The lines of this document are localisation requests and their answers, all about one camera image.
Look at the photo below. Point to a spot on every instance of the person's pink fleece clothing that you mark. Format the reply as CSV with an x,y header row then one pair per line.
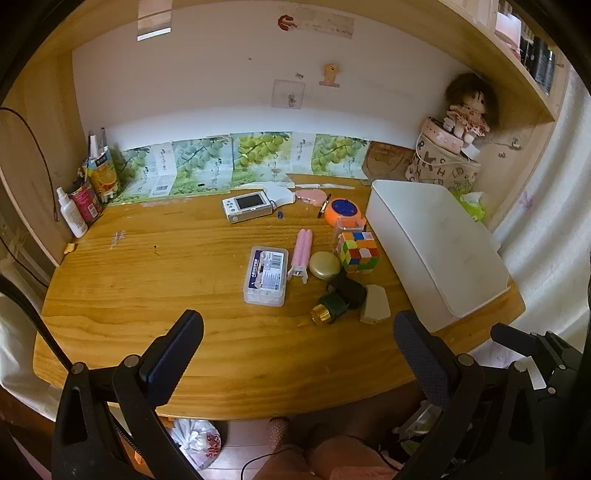
x,y
332,459

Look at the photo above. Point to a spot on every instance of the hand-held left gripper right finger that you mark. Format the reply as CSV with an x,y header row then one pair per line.
x,y
425,364

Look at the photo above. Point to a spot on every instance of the white spray bottle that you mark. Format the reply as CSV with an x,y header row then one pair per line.
x,y
74,214

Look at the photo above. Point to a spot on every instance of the pink compact brush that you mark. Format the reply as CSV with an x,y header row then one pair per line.
x,y
311,196

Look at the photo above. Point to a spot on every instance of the orange print drink carton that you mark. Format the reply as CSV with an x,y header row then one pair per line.
x,y
104,175

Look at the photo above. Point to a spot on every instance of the green bottle with gold cap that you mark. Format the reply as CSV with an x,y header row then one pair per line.
x,y
334,304

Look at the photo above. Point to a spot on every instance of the white floral curtain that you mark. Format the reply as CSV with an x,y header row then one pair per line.
x,y
549,194

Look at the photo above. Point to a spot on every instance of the letter print canvas bag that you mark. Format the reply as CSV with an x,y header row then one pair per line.
x,y
438,173

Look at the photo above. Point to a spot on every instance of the pink oval box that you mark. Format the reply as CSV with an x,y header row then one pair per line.
x,y
441,136

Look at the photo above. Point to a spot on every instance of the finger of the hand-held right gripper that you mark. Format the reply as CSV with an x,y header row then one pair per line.
x,y
515,338

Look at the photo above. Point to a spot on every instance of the black charger plug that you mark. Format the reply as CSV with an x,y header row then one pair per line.
x,y
348,290

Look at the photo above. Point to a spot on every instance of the pink shelf box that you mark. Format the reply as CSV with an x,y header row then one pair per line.
x,y
508,30

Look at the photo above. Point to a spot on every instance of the red can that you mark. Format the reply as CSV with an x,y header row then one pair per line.
x,y
87,203

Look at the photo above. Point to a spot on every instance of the white handheld game console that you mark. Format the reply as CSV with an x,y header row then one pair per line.
x,y
247,206

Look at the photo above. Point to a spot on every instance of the white glue tube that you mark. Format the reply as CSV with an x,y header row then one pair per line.
x,y
93,145

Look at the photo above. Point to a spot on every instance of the white plastic bag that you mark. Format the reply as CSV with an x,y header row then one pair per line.
x,y
196,443

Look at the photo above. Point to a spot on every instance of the gold round tin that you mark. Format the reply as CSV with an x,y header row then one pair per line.
x,y
325,265

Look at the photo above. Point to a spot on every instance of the beige hexagonal box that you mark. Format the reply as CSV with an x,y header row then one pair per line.
x,y
375,304

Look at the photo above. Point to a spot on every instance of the fuzzy slipper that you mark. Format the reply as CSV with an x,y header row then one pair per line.
x,y
279,431

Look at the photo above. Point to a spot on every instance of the brown haired doll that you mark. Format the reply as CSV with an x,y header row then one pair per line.
x,y
471,106

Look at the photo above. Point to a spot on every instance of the green tissue pack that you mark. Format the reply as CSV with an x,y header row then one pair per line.
x,y
471,205

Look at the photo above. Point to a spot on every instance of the row of dark books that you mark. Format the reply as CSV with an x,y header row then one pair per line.
x,y
538,60

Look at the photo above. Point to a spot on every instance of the orange round case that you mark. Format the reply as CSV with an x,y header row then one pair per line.
x,y
341,210

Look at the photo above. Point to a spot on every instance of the pale tape strip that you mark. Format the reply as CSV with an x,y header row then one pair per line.
x,y
328,24

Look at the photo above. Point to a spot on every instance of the wooden shelf unit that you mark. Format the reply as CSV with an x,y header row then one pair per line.
x,y
498,83

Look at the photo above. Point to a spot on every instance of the multicoloured puzzle cube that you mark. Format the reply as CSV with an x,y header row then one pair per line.
x,y
358,254

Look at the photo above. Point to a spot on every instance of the white plastic storage bin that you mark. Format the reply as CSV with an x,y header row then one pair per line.
x,y
438,240

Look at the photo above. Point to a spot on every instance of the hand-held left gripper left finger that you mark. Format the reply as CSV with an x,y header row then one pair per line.
x,y
171,360

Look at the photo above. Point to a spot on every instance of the white plastic strip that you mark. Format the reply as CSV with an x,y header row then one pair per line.
x,y
337,186

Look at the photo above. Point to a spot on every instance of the small clear plastic box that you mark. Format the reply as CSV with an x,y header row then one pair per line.
x,y
346,226

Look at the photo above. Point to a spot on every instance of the brown cardboard sheet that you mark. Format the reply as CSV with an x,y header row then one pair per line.
x,y
388,161

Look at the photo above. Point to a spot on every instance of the yellow bear wall sticker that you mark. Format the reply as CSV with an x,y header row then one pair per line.
x,y
330,74

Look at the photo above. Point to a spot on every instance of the clear square wall hook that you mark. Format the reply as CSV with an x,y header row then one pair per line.
x,y
287,93

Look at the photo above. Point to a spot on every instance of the clear labelled plastic box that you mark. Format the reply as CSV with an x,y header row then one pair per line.
x,y
268,277

